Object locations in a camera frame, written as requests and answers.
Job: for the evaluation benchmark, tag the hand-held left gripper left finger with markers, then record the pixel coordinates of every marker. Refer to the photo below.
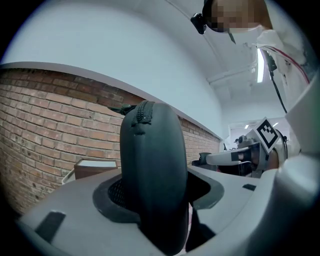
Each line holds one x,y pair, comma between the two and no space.
80,200

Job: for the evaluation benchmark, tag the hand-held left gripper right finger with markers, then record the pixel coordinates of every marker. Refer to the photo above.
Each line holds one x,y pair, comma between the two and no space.
250,212

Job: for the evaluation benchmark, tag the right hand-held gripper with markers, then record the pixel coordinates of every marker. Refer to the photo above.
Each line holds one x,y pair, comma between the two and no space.
268,135

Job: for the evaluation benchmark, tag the black bag with loop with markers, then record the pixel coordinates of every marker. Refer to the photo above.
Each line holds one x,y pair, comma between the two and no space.
155,162

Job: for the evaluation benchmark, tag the person's right forearm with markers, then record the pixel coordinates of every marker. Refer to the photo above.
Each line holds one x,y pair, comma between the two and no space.
273,160

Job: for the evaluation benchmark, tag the brown box with white inside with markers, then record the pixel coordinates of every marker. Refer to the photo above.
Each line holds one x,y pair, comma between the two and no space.
95,171

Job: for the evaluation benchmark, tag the ceiling light panel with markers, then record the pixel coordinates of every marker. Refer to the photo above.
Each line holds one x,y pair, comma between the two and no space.
260,65

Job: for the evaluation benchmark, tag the person's white jacket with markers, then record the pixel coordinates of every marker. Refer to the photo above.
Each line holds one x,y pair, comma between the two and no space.
282,42

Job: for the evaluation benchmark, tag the person's head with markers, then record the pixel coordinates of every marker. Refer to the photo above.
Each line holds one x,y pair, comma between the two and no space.
237,17

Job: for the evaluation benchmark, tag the white wall conduit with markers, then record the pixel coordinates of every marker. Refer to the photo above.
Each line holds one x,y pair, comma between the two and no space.
230,75

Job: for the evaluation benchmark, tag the black head-mounted camera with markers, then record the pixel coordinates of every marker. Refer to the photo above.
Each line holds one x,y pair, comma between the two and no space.
198,22

